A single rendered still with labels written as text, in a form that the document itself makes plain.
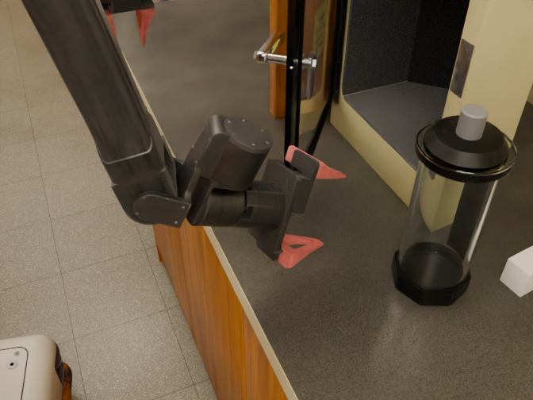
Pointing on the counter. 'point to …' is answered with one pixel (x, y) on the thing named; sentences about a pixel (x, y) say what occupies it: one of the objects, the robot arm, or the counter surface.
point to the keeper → (462, 67)
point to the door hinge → (339, 49)
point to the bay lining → (402, 43)
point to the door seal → (301, 75)
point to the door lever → (262, 56)
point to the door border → (297, 75)
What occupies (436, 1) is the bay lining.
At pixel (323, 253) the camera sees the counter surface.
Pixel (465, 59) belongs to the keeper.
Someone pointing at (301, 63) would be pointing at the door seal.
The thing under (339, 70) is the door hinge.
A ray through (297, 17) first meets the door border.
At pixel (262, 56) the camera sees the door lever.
